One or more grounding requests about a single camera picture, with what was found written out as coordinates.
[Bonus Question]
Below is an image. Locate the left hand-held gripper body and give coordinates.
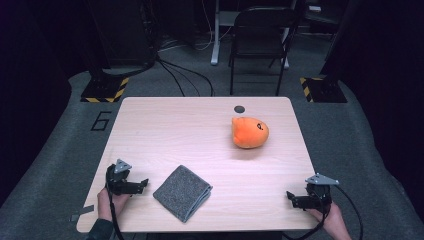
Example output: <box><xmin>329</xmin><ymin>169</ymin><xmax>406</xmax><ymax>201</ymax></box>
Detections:
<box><xmin>105</xmin><ymin>159</ymin><xmax>134</xmax><ymax>196</ymax></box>

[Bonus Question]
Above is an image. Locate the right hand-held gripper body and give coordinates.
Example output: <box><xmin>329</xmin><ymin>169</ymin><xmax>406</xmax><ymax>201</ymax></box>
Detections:
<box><xmin>304</xmin><ymin>173</ymin><xmax>340</xmax><ymax>214</ymax></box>

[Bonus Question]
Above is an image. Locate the grey cloth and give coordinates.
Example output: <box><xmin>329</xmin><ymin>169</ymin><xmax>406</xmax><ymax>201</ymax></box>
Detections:
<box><xmin>152</xmin><ymin>164</ymin><xmax>214</xmax><ymax>224</ymax></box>

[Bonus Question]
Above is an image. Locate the orange plush toy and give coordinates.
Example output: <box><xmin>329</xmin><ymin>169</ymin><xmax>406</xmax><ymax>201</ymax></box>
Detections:
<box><xmin>231</xmin><ymin>116</ymin><xmax>270</xmax><ymax>150</ymax></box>

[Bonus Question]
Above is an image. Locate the person's left hand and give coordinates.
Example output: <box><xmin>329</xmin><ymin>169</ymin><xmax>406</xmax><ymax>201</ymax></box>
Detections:
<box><xmin>97</xmin><ymin>188</ymin><xmax>131</xmax><ymax>222</ymax></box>

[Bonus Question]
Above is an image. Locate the person's right hand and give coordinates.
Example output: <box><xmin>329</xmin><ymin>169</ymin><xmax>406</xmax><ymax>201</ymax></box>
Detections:
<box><xmin>308</xmin><ymin>202</ymin><xmax>349</xmax><ymax>232</ymax></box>

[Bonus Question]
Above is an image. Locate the grey tape strip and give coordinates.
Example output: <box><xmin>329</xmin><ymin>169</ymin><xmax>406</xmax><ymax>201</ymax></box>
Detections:
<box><xmin>69</xmin><ymin>204</ymin><xmax>95</xmax><ymax>223</ymax></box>

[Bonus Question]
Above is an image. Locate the black yellow striped stand base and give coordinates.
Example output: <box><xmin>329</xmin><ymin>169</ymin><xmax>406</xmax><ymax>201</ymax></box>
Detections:
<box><xmin>80</xmin><ymin>77</ymin><xmax>130</xmax><ymax>104</ymax></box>
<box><xmin>299</xmin><ymin>77</ymin><xmax>348</xmax><ymax>104</ymax></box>

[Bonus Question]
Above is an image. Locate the dark curtain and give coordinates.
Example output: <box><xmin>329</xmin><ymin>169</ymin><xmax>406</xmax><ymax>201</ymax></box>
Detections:
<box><xmin>0</xmin><ymin>0</ymin><xmax>88</xmax><ymax>208</ymax></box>
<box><xmin>321</xmin><ymin>0</ymin><xmax>424</xmax><ymax>214</ymax></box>

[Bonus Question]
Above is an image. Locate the black equipment cabinet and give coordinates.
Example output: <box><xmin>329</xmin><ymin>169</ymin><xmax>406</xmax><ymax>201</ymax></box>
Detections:
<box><xmin>86</xmin><ymin>0</ymin><xmax>158</xmax><ymax>68</ymax></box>

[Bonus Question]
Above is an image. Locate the black folding chair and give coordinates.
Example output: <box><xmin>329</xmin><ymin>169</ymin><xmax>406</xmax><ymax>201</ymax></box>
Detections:
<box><xmin>228</xmin><ymin>5</ymin><xmax>300</xmax><ymax>97</ymax></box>

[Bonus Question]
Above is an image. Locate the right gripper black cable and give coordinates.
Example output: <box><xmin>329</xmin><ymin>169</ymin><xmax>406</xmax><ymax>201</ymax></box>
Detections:
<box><xmin>281</xmin><ymin>184</ymin><xmax>364</xmax><ymax>240</ymax></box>

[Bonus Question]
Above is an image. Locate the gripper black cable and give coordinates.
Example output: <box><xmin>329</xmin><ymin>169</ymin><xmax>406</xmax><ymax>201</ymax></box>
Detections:
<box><xmin>105</xmin><ymin>184</ymin><xmax>126</xmax><ymax>240</ymax></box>
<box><xmin>281</xmin><ymin>184</ymin><xmax>364</xmax><ymax>240</ymax></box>

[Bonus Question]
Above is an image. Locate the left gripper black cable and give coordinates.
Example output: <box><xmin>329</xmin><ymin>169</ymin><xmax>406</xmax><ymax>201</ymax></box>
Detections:
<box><xmin>105</xmin><ymin>184</ymin><xmax>126</xmax><ymax>240</ymax></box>

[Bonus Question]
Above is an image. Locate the black floor cable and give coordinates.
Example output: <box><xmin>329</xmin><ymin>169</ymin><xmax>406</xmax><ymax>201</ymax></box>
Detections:
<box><xmin>156</xmin><ymin>58</ymin><xmax>215</xmax><ymax>98</ymax></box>
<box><xmin>157</xmin><ymin>60</ymin><xmax>187</xmax><ymax>98</ymax></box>

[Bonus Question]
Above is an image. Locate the white floor cable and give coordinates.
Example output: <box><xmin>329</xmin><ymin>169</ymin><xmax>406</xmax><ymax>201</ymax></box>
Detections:
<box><xmin>159</xmin><ymin>0</ymin><xmax>233</xmax><ymax>53</ymax></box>

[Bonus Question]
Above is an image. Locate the white desk frame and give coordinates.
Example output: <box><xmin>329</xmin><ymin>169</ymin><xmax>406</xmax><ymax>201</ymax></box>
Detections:
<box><xmin>210</xmin><ymin>0</ymin><xmax>298</xmax><ymax>70</ymax></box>

